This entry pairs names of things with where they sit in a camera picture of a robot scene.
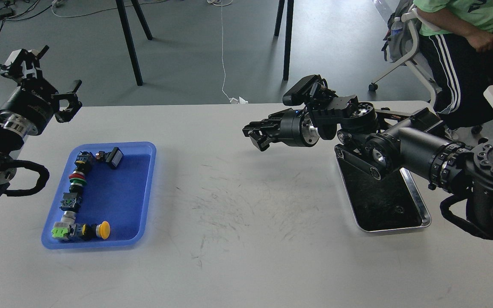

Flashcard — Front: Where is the blue plastic tray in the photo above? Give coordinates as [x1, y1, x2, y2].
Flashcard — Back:
[41, 142, 157, 249]

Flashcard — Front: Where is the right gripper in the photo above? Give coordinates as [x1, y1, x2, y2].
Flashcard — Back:
[242, 109, 320, 152]

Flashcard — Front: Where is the white cable on floor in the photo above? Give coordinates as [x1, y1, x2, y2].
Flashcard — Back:
[207, 0, 249, 104]

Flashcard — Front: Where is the black table leg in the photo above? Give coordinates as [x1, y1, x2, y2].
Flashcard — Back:
[115, 0, 153, 86]
[274, 0, 295, 81]

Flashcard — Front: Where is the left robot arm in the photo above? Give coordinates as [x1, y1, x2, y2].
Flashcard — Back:
[0, 46, 82, 197]

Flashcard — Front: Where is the metal tray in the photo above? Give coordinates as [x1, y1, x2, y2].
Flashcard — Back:
[335, 145, 432, 234]

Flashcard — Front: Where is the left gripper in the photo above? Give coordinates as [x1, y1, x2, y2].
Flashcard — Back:
[0, 45, 83, 136]

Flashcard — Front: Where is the black table leg left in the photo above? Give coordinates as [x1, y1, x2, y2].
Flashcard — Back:
[115, 0, 153, 86]

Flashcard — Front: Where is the black table leg right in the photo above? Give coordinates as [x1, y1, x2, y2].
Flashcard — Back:
[274, 0, 295, 81]

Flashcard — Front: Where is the black green switch block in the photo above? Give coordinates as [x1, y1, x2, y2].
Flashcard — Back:
[60, 192, 83, 213]

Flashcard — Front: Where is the seated person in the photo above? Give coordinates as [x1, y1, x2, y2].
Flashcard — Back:
[413, 0, 493, 130]

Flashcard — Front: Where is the red green indicator stack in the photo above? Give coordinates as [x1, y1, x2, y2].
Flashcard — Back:
[68, 170, 87, 194]

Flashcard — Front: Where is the yellow push button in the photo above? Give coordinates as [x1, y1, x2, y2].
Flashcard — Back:
[78, 221, 111, 240]

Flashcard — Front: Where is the green switch component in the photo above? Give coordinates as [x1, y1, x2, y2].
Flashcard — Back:
[51, 211, 81, 241]

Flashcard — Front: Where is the black square push button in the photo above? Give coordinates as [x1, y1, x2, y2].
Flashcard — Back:
[95, 147, 124, 169]

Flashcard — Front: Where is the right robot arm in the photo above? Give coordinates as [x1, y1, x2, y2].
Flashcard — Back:
[242, 74, 493, 240]

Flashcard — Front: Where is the blue black switch block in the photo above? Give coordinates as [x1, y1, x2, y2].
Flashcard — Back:
[75, 151, 96, 174]

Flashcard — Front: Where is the white office chair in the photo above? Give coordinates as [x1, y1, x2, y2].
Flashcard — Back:
[368, 0, 484, 134]

